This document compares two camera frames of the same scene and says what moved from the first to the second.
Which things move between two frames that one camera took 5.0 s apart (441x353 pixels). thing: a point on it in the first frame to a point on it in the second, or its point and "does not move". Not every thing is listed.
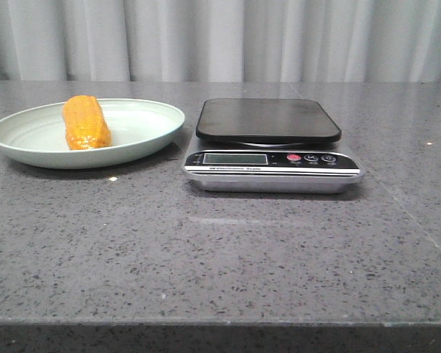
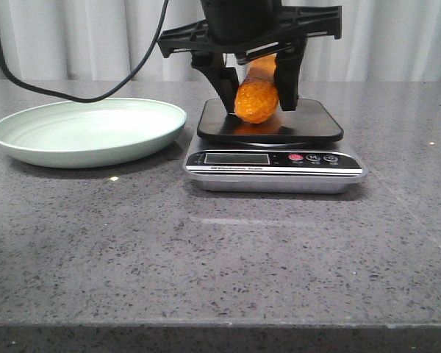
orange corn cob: (85, 125) to (256, 95)
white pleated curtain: (220, 40) does not move
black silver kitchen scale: (267, 145) does not move
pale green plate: (86, 132) does not move
